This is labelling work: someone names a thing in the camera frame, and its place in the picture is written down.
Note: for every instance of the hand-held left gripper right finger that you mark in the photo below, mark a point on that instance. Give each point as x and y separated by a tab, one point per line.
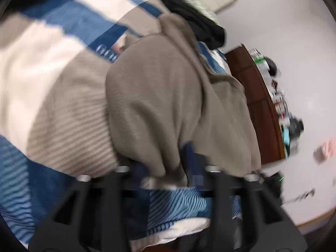
195	168

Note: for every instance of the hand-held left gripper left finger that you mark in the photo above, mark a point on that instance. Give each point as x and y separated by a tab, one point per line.
137	174

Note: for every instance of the brown zip jacket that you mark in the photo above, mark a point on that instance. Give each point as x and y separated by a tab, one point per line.
162	97

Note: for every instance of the teal tissue pack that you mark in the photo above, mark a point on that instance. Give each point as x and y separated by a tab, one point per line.
286	136

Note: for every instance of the pink object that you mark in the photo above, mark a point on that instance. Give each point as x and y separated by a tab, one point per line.
325	151

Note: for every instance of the large black canister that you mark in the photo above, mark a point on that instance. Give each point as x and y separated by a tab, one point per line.
296	127

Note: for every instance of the dark wooden dresser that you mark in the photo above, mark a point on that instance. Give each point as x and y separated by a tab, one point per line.
257	94

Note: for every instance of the black helmet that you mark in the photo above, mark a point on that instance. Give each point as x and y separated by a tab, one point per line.
271	67

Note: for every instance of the bed with checkered blanket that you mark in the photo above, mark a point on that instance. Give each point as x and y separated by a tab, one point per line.
52	57

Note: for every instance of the black garment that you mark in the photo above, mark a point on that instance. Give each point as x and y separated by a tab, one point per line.
189	13

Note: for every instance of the silver patterned pillow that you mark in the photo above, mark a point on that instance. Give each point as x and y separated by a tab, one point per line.
198	4

